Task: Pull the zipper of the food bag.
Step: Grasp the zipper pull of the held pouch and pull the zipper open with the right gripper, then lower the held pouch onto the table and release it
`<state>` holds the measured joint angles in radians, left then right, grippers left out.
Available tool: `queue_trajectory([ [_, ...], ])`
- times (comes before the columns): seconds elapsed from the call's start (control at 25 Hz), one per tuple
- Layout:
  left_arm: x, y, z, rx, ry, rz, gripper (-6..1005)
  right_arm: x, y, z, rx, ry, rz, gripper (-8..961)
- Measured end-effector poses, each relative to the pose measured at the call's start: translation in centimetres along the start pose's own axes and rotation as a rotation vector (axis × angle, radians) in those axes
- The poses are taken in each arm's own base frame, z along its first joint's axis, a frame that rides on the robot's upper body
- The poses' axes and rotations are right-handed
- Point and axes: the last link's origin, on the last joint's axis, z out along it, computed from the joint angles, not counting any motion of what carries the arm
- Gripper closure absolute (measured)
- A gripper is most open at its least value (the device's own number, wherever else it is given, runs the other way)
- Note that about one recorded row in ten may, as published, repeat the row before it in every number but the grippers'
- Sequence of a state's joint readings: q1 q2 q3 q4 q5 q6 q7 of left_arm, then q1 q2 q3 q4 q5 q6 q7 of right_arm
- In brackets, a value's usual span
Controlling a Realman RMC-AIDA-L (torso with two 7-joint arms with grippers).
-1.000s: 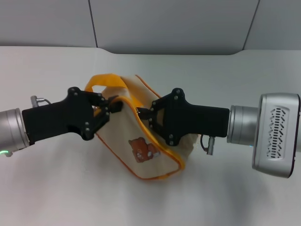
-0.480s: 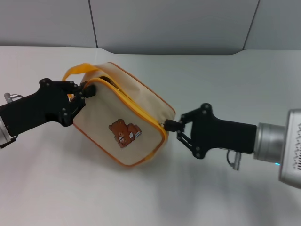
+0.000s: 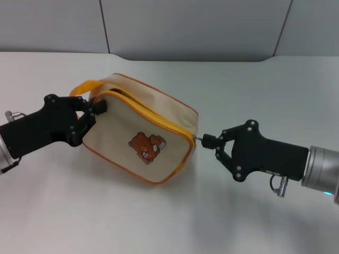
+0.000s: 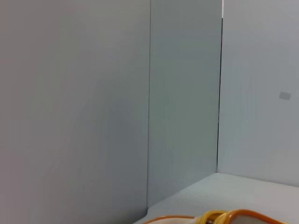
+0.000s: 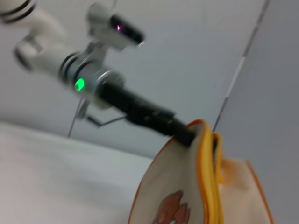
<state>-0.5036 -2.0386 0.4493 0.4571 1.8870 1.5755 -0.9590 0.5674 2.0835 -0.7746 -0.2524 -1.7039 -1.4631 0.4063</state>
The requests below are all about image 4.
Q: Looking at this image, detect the beige food bag bear print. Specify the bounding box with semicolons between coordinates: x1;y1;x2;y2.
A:
142;209;292;224

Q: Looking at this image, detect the grey patch on wall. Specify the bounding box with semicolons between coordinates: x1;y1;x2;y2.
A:
278;91;292;101

